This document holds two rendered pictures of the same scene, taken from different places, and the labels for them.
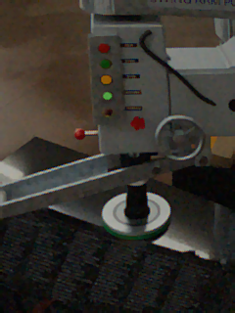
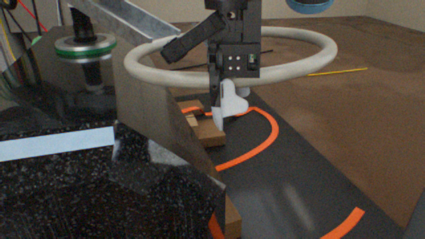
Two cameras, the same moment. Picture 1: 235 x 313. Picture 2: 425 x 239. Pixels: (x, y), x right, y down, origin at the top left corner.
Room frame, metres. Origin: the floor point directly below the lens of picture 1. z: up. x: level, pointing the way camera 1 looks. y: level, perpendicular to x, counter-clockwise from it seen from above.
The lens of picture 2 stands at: (2.23, 0.91, 1.15)
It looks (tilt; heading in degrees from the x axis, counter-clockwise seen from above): 29 degrees down; 216
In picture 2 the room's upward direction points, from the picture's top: straight up
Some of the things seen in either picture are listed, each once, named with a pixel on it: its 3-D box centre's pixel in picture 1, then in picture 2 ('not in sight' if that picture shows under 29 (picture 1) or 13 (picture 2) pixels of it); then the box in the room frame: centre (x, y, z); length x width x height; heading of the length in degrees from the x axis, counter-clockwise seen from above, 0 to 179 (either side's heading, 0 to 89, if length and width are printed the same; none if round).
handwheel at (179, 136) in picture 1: (178, 131); not in sight; (1.50, -0.23, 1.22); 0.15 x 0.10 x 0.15; 88
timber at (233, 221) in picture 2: not in sight; (216, 208); (1.39, 0.32, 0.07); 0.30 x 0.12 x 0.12; 59
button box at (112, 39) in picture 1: (106, 77); not in sight; (1.51, -0.04, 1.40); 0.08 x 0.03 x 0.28; 88
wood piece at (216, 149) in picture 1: (225, 149); not in sight; (2.08, -0.53, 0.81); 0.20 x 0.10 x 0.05; 152
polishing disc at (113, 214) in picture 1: (137, 212); (85, 41); (1.63, -0.12, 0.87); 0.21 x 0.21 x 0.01
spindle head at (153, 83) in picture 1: (158, 76); not in sight; (1.62, -0.20, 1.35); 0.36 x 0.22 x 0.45; 88
